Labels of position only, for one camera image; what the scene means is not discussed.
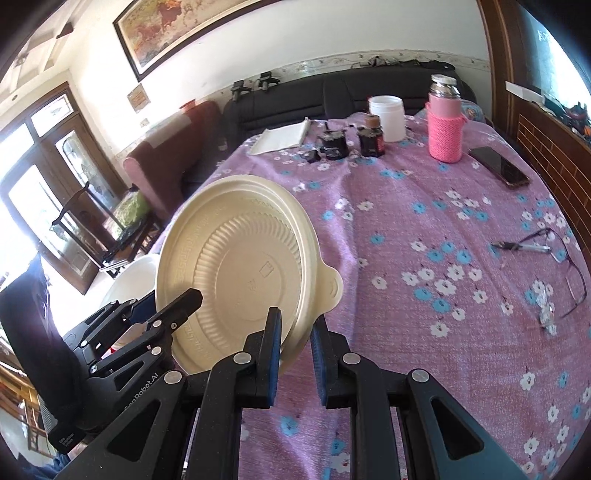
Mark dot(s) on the silver pen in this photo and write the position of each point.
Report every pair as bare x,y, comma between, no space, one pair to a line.
526,248

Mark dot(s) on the small wall plaque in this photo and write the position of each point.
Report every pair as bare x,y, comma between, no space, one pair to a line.
138,98

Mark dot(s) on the framed wall painting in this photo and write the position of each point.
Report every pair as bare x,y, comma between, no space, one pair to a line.
184,32

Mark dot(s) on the white plastic stool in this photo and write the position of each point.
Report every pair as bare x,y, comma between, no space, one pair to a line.
134,281

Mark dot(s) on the dark ink bottle brown cap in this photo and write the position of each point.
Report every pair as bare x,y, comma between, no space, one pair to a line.
371,138

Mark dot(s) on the black battery charger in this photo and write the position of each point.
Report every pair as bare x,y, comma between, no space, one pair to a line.
333,145

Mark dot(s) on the black smartphone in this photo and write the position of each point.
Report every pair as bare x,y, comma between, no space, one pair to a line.
498,167

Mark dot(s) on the small black adapter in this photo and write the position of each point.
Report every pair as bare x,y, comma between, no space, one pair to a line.
310,156

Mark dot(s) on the brown armchair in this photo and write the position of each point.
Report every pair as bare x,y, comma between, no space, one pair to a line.
171,152

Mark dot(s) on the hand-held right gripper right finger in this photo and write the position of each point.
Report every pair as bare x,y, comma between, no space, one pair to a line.
322,364

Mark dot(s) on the green patterned cushion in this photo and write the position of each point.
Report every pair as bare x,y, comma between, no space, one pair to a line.
131,207

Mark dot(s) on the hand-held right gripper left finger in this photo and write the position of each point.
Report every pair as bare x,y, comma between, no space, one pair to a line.
273,355

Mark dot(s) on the black sofa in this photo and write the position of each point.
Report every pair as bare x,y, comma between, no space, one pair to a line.
300,97

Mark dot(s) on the dark wooden chair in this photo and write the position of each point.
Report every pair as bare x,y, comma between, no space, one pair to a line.
92,230

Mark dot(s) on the pink knit-sleeved thermos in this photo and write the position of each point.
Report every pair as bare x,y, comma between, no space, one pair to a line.
445,124

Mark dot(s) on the wooden glass door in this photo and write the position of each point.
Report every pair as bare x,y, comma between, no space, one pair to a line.
51,175

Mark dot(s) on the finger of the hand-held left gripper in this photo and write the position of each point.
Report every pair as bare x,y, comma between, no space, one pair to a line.
115,318
182,309

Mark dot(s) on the cream disposable lid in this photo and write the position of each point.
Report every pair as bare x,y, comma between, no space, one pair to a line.
240,258

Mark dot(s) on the brown wooden furniture panel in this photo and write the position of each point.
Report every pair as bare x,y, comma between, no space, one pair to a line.
549,138

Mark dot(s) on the dark-framed eyeglasses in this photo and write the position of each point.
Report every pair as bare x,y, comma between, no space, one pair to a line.
570,258

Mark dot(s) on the white plastic jar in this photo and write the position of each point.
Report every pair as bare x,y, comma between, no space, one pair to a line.
388,117

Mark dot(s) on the purple floral tablecloth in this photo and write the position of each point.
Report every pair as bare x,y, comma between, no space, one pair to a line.
392,240

